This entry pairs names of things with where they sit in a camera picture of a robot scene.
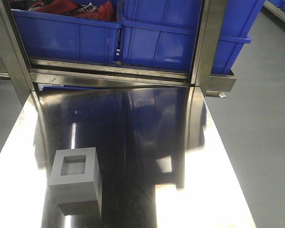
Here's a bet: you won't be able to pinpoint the stainless steel shelf rack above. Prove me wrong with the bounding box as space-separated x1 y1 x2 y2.
0 0 234 104

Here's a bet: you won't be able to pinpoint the blue plastic bin middle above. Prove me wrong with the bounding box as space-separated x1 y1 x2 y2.
121 0 202 72

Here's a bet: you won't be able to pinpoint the blue bin with red items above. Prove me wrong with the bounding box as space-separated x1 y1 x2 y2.
11 9 122 63

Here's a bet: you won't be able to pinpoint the red sports shoes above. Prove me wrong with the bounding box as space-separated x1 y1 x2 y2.
8 0 116 22

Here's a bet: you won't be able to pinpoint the blue bin far right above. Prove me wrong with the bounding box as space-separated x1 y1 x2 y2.
211 0 265 75

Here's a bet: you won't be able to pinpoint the gray square base block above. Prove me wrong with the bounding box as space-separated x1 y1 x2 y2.
48 147 102 216

